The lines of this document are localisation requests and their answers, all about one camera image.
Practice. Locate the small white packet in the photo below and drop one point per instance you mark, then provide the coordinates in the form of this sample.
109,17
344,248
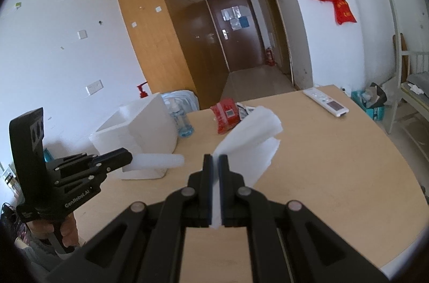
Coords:
246,110

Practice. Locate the red fire extinguisher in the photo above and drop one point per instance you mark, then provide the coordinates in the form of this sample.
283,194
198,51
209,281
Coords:
269,58

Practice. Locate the brown entrance door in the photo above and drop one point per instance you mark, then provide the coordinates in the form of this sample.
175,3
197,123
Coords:
241,48

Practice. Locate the white wall box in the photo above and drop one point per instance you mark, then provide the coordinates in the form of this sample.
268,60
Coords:
82,34

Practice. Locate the red snack packet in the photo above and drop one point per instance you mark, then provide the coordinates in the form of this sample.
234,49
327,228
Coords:
226,117

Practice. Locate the white remote control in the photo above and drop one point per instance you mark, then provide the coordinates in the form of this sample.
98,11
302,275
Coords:
326,102

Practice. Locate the white paper on door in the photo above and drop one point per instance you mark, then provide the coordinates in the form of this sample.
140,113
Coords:
231,12

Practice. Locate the teal bottle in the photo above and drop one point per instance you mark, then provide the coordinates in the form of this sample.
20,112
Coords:
48,156

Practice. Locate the clear bottle blue liquid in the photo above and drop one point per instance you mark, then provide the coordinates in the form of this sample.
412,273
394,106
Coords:
182,124

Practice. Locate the white tissue paper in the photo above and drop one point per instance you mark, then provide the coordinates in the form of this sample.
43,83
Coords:
251,142

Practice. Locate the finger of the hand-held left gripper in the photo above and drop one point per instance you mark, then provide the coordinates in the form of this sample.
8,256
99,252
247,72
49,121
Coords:
114,159

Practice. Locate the white foam wrap roll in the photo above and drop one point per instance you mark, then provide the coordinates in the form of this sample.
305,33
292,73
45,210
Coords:
157,161

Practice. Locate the blue paper on door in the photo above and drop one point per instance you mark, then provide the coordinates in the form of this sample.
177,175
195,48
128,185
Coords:
242,23

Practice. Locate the teal tissue box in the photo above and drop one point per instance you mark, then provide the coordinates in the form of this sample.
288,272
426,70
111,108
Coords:
375,114

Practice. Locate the wooden door frame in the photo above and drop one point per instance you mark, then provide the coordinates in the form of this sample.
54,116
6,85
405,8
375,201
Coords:
280,35

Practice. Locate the person's left hand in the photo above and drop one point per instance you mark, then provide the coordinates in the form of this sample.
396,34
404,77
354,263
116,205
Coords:
71,229

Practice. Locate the double wall switch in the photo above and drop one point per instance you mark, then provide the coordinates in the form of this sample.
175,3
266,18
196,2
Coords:
94,87

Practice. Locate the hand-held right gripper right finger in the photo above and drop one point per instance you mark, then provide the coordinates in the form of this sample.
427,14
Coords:
228,196

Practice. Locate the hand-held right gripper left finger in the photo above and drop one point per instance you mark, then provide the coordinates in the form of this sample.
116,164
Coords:
207,192

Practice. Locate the black bag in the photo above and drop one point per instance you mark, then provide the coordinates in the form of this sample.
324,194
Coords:
378,95

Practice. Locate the white foam box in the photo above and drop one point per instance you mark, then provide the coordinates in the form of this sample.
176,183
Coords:
147,129

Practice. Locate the red pump bottle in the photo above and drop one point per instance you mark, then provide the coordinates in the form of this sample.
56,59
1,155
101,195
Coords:
143,90

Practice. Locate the wooden wardrobe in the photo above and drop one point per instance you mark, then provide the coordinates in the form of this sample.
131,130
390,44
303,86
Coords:
157,45

